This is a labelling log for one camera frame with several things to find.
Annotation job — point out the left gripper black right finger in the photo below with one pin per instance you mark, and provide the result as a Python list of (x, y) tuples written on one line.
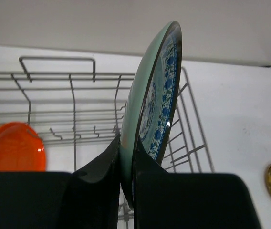
[(164, 200)]

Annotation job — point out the orange plate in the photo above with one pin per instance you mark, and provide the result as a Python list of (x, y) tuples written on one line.
[(21, 149)]

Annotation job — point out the blue patterned plate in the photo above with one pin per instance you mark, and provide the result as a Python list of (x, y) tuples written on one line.
[(151, 103)]

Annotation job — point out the grey wire dish rack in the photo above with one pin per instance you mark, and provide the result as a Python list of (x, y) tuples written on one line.
[(76, 102)]

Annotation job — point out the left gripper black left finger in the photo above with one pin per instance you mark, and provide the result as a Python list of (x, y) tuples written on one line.
[(85, 199)]

